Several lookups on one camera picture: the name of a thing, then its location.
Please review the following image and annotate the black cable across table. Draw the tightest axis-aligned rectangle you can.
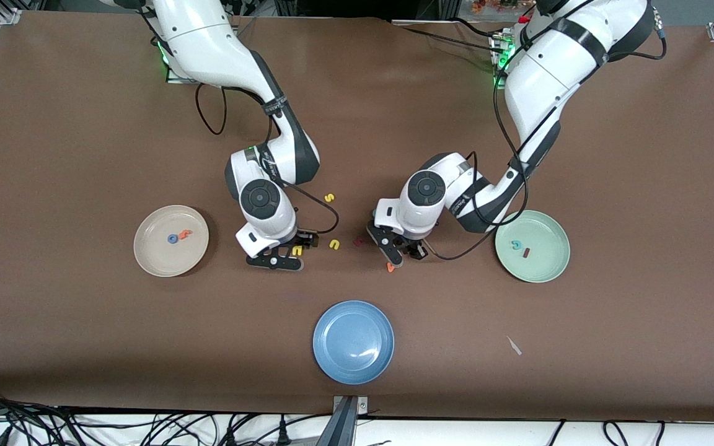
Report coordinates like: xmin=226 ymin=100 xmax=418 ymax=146
xmin=450 ymin=19 xmax=503 ymax=39
xmin=391 ymin=22 xmax=506 ymax=54

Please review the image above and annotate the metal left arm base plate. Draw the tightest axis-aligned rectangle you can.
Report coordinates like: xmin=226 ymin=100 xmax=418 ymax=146
xmin=490 ymin=30 xmax=519 ymax=90

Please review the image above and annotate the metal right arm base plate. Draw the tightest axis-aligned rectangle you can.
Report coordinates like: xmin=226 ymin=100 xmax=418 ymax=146
xmin=166 ymin=59 xmax=198 ymax=84

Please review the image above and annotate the long black looping cable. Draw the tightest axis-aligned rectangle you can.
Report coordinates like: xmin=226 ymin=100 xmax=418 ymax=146
xmin=195 ymin=84 xmax=229 ymax=136

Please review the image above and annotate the brown table cover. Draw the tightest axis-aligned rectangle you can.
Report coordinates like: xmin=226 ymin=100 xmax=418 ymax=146
xmin=0 ymin=9 xmax=714 ymax=423

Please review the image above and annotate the beige round plate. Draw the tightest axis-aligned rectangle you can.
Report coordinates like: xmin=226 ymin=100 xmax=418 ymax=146
xmin=133 ymin=205 xmax=210 ymax=278

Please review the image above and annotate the pale green round plate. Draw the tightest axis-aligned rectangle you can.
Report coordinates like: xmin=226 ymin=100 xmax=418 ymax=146
xmin=495 ymin=210 xmax=571 ymax=284

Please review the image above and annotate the blue round plate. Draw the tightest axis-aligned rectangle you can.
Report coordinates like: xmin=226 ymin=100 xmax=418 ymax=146
xmin=312 ymin=300 xmax=395 ymax=385

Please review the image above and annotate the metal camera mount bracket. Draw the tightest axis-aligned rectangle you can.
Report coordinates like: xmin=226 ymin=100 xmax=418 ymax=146
xmin=331 ymin=395 xmax=370 ymax=446

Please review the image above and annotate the orange brown background object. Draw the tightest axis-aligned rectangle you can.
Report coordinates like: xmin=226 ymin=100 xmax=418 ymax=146
xmin=470 ymin=0 xmax=520 ymax=14

